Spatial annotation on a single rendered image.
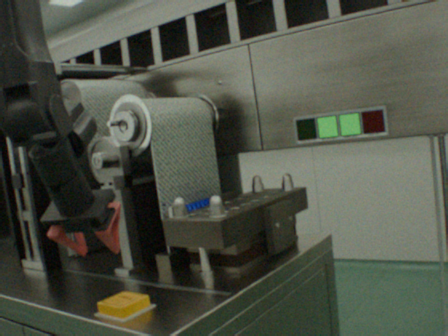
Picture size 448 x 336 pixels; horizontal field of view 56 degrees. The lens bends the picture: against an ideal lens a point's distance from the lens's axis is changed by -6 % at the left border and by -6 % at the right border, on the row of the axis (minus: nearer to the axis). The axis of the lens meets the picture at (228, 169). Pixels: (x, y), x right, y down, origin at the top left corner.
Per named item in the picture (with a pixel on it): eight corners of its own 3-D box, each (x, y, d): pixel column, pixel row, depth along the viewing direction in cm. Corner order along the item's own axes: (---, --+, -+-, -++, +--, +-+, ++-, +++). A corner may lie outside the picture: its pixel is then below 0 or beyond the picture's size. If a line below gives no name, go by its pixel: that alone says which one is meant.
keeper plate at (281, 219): (268, 254, 104) (262, 208, 103) (288, 242, 112) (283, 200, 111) (278, 254, 103) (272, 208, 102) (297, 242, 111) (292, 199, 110)
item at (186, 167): (162, 220, 105) (150, 142, 103) (220, 201, 124) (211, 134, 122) (163, 220, 105) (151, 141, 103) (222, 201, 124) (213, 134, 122)
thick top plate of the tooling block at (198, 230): (166, 246, 100) (162, 219, 99) (259, 209, 132) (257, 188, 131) (223, 250, 90) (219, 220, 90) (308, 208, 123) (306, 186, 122)
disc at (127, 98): (114, 158, 111) (106, 100, 110) (115, 158, 111) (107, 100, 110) (155, 154, 102) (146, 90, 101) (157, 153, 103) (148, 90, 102)
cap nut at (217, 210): (206, 218, 95) (202, 197, 94) (216, 214, 98) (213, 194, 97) (219, 218, 93) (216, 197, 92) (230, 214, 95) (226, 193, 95)
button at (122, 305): (98, 314, 80) (96, 302, 80) (126, 302, 86) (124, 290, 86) (123, 321, 76) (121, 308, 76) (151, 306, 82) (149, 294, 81)
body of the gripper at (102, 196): (61, 202, 69) (42, 165, 65) (118, 197, 67) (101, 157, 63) (44, 230, 64) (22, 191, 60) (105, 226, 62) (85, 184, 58)
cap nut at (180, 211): (169, 218, 99) (166, 198, 99) (180, 215, 102) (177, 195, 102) (182, 218, 97) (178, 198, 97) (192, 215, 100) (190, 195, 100)
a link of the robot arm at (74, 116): (-9, 113, 54) (46, 102, 53) (31, 76, 64) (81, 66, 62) (30, 186, 61) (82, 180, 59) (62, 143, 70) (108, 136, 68)
